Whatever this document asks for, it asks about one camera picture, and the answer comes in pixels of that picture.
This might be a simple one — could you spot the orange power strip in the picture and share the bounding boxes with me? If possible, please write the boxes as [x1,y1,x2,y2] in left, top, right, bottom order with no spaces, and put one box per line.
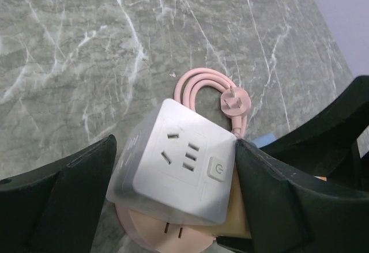
[314,176,327,181]

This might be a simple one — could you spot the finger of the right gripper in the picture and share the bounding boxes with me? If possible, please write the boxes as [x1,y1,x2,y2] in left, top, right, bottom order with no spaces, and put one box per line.
[262,75,368,190]

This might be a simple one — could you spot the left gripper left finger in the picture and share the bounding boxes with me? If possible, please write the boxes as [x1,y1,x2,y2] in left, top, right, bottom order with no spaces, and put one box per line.
[1,135,117,252]

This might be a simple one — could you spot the pink round power socket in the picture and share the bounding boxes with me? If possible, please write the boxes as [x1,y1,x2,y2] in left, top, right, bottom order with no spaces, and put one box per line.
[115,205,214,253]

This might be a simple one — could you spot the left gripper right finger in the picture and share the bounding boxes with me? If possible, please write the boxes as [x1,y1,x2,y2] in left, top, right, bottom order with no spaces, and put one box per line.
[235,140,368,252]

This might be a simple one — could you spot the white square smart plug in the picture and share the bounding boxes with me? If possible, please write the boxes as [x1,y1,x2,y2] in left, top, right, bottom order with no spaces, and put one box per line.
[106,99,236,225]

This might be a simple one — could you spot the pink cable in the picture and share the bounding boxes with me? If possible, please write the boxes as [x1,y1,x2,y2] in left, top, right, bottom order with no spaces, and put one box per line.
[174,67,250,137]

